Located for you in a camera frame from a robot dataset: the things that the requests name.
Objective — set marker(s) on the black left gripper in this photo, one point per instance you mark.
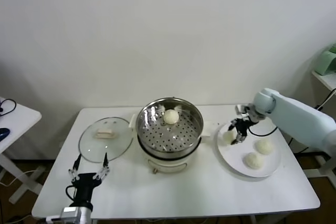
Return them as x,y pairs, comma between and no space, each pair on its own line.
84,184

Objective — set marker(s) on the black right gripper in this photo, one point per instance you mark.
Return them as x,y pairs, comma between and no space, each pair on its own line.
242,127

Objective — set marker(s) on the white steamed baozi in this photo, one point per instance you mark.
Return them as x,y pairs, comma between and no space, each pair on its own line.
263,147
253,160
227,138
170,117

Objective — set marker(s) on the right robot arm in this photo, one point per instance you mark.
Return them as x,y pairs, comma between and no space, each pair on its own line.
296,119

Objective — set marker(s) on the stainless steel steamer basket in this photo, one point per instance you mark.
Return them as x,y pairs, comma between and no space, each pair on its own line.
157,140

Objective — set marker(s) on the white round plate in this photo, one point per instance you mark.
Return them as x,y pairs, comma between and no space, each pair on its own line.
236,167

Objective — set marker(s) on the round glass pot lid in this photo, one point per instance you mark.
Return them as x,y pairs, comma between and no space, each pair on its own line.
123,134

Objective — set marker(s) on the white electric pot base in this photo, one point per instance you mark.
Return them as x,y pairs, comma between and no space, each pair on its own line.
168,165

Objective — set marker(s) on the white side table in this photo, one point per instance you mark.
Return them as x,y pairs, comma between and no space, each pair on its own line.
18,121

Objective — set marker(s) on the blue computer mouse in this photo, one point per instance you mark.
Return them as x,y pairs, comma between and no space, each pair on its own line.
4,132

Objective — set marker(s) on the mint green appliance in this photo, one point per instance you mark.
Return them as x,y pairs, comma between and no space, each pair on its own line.
324,61

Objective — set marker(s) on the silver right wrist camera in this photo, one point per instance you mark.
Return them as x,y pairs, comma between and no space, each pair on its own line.
240,109

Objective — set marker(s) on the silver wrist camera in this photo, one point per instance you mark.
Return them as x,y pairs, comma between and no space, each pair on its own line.
65,214
240,109

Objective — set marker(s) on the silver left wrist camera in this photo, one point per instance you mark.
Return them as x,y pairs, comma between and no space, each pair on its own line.
65,214

